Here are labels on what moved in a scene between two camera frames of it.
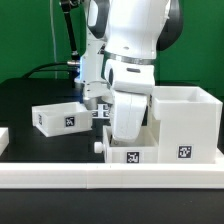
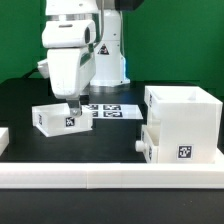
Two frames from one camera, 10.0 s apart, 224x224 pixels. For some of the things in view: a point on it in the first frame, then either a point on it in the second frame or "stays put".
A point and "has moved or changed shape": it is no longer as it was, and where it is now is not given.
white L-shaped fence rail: (110, 175) stays put
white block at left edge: (4, 139) stays put
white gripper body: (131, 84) to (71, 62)
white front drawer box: (143, 151) has moved or changed shape
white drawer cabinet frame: (189, 124) stays put
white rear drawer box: (62, 118) stays put
